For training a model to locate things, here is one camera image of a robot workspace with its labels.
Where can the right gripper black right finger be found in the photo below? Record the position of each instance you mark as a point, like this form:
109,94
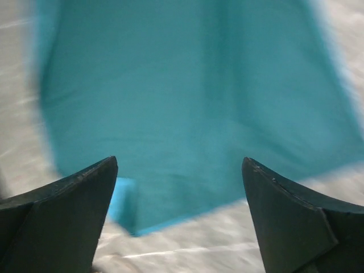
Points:
299,229

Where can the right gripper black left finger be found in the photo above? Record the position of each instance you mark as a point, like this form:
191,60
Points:
56,228

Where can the teal satin napkin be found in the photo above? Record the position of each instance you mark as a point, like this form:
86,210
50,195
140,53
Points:
181,91

